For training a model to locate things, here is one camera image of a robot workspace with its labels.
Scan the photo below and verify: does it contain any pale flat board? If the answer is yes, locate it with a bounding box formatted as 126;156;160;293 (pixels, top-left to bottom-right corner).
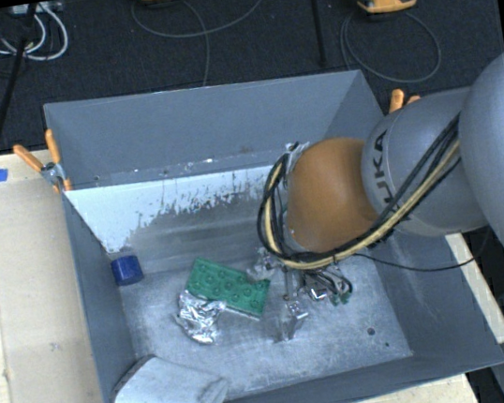
0;171;106;403

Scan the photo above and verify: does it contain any blue cup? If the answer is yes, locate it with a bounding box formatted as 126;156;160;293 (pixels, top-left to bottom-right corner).
108;251;146;289

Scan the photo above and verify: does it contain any dark green flat block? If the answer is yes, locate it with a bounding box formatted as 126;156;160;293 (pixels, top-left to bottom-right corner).
180;246;278;333

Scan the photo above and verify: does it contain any grey metal bin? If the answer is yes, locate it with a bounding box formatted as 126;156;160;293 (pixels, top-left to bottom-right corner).
41;38;504;403

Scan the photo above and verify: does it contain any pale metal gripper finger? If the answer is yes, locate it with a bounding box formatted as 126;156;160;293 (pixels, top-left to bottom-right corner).
245;245;287;283
272;298;314;343

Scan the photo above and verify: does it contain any crumpled silver foil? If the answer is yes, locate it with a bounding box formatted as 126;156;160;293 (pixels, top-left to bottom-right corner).
169;283;233;351

